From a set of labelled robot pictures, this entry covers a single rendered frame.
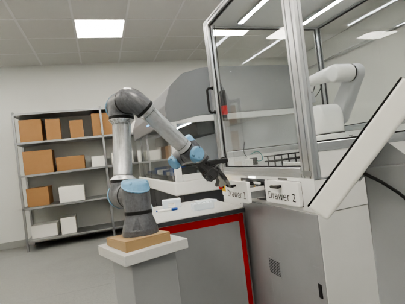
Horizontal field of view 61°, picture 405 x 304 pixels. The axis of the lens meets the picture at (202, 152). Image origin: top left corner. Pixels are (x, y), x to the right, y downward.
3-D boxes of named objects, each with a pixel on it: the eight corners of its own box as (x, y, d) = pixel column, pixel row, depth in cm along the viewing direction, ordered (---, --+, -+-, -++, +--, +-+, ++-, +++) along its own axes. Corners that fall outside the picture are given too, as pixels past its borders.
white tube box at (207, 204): (194, 211, 206) (193, 204, 206) (191, 209, 214) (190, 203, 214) (214, 207, 210) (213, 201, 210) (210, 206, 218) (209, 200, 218)
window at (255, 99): (303, 166, 148) (277, -53, 148) (226, 166, 229) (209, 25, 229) (304, 166, 148) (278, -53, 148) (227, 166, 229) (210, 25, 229)
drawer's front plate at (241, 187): (249, 203, 174) (246, 182, 174) (226, 198, 201) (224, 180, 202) (252, 202, 175) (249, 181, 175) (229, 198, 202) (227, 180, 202)
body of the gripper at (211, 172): (207, 182, 187) (193, 166, 185) (218, 171, 189) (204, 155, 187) (212, 183, 180) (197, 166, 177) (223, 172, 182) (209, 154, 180)
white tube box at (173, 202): (162, 209, 230) (161, 201, 230) (163, 207, 239) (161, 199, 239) (181, 206, 231) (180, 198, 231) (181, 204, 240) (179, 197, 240)
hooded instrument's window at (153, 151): (175, 182, 261) (168, 123, 261) (140, 176, 430) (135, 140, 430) (301, 164, 298) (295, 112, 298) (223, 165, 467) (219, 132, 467)
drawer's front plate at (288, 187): (300, 207, 147) (297, 182, 147) (266, 201, 175) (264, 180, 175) (304, 207, 148) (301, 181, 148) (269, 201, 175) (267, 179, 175)
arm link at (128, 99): (135, 75, 146) (210, 149, 165) (125, 82, 155) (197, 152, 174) (119, 94, 141) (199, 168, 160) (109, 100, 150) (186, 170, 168)
